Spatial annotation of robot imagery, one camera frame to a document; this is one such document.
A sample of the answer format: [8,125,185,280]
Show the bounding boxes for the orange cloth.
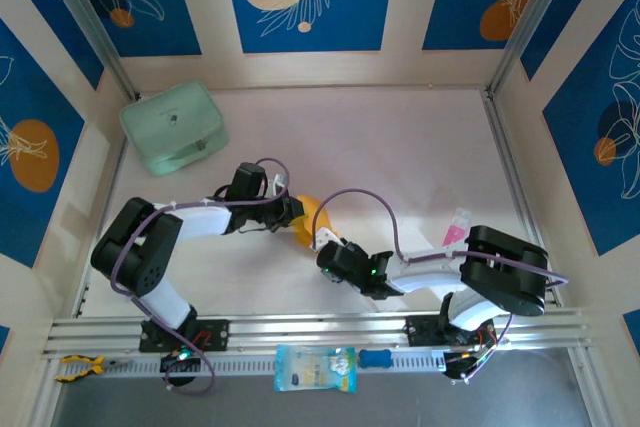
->
[292,193,342,252]

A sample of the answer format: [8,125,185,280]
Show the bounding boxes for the mint green zip pouch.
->
[118,79,230,178]

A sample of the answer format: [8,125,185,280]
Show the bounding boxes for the blue bone shaped block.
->
[359,348,392,369]

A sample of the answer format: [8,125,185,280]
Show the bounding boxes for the light blue snack packet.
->
[273,344,359,394]

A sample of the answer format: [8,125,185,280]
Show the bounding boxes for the clear pink plastic box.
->
[442,206,475,249]

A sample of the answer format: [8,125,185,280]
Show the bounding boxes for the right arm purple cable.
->
[314,189,571,384]

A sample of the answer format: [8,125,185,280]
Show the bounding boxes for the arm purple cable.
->
[314,189,571,384]
[110,157,291,397]

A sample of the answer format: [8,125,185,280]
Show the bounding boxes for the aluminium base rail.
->
[42,307,596,363]

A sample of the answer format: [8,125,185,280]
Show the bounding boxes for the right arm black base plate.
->
[398,313,499,349]

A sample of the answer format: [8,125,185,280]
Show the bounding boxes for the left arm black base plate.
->
[138,317,231,353]

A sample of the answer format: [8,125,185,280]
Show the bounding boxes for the white slotted cable duct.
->
[49,346,446,379]

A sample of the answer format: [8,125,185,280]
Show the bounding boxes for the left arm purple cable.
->
[110,157,291,397]

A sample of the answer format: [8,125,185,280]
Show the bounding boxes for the aluminium side rail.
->
[482,94,559,311]
[72,144,129,319]

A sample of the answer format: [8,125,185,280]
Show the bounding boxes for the aluminium frame post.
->
[483,0,601,101]
[35,0,141,101]

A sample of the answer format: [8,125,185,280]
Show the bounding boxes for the yellow handled pliers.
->
[53,354,134,383]

